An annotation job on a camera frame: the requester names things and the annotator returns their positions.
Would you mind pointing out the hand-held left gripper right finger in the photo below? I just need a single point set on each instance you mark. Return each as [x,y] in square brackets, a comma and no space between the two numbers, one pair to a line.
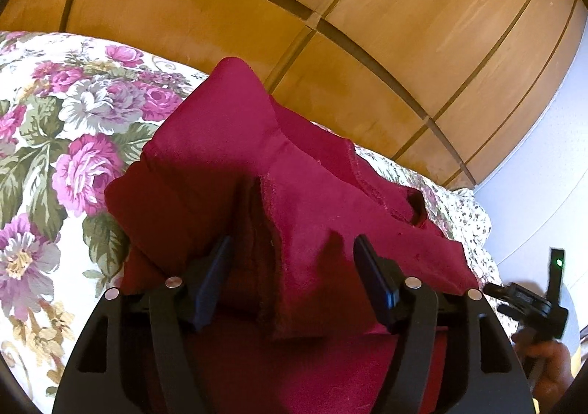
[374,281]

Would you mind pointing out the wooden panelled headboard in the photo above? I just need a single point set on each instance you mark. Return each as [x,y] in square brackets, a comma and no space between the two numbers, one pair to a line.
[367,19]

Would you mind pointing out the floral bedspread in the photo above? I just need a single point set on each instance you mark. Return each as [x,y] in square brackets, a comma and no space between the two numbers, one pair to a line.
[55,157]

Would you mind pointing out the person's right hand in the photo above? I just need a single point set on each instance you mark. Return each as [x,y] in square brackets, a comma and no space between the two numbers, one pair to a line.
[553,368]

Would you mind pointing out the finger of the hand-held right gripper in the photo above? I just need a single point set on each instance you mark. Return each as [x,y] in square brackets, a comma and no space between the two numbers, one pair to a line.
[498,291]
[507,310]

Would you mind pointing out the dark red garment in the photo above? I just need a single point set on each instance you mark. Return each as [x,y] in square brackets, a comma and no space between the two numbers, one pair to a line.
[294,184]

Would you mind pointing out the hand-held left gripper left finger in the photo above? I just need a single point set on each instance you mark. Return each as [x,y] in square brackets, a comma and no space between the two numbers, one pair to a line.
[211,285]

